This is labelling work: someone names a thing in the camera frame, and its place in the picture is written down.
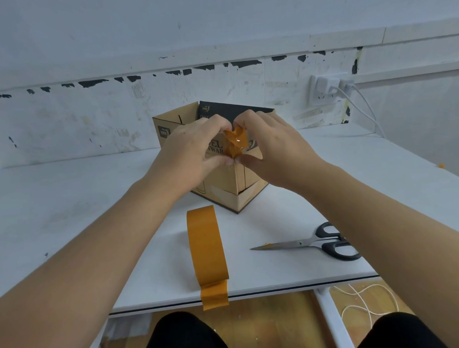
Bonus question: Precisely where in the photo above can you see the person's right hand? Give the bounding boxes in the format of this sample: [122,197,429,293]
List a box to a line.
[233,108,340,197]

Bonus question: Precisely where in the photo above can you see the person's left hand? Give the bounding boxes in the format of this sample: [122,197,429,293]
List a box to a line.
[148,114,235,196]

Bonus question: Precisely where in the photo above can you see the orange tape piece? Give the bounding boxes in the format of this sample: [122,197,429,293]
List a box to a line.
[223,125,250,159]

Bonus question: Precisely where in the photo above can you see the person's left forearm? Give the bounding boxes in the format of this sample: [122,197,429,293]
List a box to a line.
[0,169,200,348]

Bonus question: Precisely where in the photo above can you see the person's right forearm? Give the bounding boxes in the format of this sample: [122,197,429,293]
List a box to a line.
[302,160,459,348]

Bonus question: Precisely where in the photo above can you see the brown cardboard box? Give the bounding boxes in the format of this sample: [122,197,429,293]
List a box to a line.
[152,99,280,217]

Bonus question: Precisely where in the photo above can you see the orange tape roll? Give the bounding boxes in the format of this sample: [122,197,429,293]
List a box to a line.
[186,205,231,312]

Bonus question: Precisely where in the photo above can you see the person's left leg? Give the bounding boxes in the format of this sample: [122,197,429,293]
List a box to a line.
[140,310,232,348]

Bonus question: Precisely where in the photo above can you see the person's leg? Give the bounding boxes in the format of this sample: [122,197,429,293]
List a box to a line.
[354,310,449,348]
[140,310,232,348]

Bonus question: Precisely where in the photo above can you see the white table leg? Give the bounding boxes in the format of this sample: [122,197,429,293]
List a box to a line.
[313,287,356,348]

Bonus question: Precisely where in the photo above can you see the person's right leg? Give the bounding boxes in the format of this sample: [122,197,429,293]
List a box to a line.
[354,310,449,348]

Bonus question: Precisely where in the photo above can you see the black handled scissors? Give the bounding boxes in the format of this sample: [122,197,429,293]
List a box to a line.
[249,220,362,264]

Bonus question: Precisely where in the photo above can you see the white wall socket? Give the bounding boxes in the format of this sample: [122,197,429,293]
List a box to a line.
[309,73,358,106]

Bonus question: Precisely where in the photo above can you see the tangled white cable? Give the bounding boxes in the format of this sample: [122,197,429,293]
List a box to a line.
[331,283,401,328]

